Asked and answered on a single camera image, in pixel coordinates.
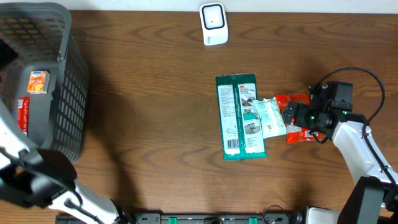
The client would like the orange tissue pack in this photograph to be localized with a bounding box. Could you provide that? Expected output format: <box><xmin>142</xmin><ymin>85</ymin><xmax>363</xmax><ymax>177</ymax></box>
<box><xmin>27</xmin><ymin>70</ymin><xmax>51</xmax><ymax>95</ymax></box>

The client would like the white barcode scanner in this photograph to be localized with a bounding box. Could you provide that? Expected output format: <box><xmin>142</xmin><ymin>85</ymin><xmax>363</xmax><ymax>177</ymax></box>
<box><xmin>199</xmin><ymin>2</ymin><xmax>229</xmax><ymax>46</ymax></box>

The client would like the dark green packet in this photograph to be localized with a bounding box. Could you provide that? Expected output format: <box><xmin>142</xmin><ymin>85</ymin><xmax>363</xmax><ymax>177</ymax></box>
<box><xmin>215</xmin><ymin>73</ymin><xmax>267</xmax><ymax>161</ymax></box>

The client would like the light green wipes pack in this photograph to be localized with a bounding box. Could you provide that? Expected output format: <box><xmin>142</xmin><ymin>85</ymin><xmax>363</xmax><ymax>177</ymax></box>
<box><xmin>254</xmin><ymin>97</ymin><xmax>287</xmax><ymax>139</ymax></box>

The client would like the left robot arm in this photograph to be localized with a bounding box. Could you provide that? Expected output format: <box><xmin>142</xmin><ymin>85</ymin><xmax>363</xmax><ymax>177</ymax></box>
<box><xmin>1</xmin><ymin>105</ymin><xmax>130</xmax><ymax>223</ymax></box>

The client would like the red snack bag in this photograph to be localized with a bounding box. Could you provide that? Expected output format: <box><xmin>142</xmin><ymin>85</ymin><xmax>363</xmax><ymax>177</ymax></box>
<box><xmin>276</xmin><ymin>94</ymin><xmax>315</xmax><ymax>144</ymax></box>

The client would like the red packet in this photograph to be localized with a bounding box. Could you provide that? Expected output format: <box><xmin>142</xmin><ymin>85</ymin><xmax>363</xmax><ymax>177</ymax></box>
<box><xmin>17</xmin><ymin>96</ymin><xmax>30</xmax><ymax>135</ymax></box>

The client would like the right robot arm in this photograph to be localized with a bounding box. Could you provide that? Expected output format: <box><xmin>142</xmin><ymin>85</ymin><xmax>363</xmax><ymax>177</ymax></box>
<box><xmin>282</xmin><ymin>100</ymin><xmax>397</xmax><ymax>223</ymax></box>

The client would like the grey plastic mesh basket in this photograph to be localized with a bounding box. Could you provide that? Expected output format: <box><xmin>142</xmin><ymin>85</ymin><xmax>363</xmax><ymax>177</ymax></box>
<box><xmin>1</xmin><ymin>2</ymin><xmax>90</xmax><ymax>162</ymax></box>

